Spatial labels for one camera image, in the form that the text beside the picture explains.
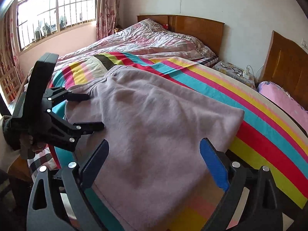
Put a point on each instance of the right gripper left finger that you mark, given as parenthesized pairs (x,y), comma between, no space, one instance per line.
(46,210)

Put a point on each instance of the red patterned curtain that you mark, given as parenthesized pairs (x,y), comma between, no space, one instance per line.
(107,17)

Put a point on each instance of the cluttered nightstand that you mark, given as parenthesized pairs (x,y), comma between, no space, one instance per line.
(235,73)

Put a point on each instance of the wooden headboard left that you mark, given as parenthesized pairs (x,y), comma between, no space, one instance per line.
(210,32)

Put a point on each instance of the black gloved left hand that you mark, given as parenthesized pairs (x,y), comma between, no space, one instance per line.
(19,141)

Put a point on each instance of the wooden chair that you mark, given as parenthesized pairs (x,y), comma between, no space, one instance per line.
(10,85)

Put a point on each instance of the dark wooden headboard right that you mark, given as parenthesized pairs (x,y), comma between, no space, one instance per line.
(286,66)

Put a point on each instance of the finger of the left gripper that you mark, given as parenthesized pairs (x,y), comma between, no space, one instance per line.
(89,128)
(76,97)

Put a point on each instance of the lilac sweatpants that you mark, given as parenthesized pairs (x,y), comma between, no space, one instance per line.
(154,127)

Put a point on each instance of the red plaid sheet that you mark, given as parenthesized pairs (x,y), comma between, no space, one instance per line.
(43,158)

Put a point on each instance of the pink floral bedsheet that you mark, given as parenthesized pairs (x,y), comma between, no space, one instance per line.
(283,99)

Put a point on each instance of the white wall switch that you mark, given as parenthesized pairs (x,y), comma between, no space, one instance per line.
(304,44)

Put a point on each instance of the beige sleeved left forearm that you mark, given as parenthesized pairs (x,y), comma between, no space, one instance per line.
(7,154)

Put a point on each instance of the window with bars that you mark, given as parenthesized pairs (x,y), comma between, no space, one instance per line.
(40,19)

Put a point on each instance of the pink patterned quilt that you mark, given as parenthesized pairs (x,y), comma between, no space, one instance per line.
(146,39)

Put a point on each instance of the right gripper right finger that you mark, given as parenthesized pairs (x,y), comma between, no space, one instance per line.
(262,210)

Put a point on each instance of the white power strip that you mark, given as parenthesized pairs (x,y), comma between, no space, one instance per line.
(246,74)

